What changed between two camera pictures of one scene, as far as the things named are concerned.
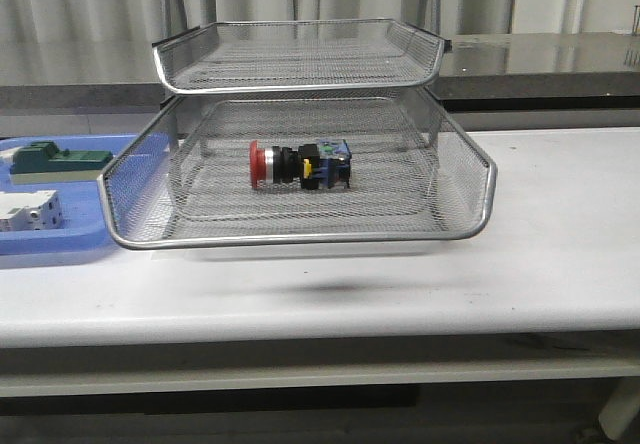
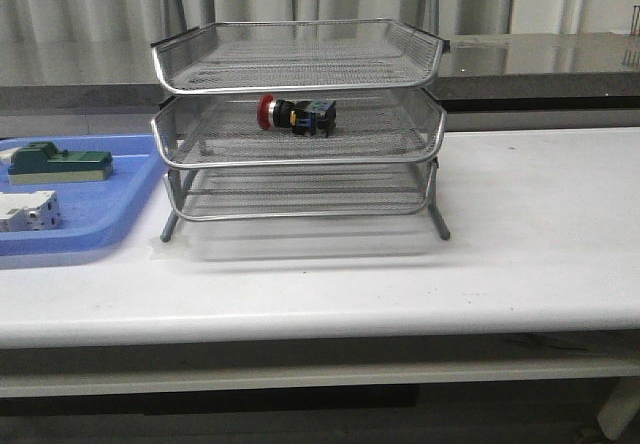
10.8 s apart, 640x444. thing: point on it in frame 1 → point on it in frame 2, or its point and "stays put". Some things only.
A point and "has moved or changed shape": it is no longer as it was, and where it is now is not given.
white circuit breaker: x=28 y=211 stays put
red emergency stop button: x=323 y=165 → x=305 y=117
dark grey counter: x=524 y=81 stays put
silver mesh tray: x=297 y=167 has moved or changed shape
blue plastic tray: x=95 y=216 stays put
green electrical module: x=43 y=163 stays put
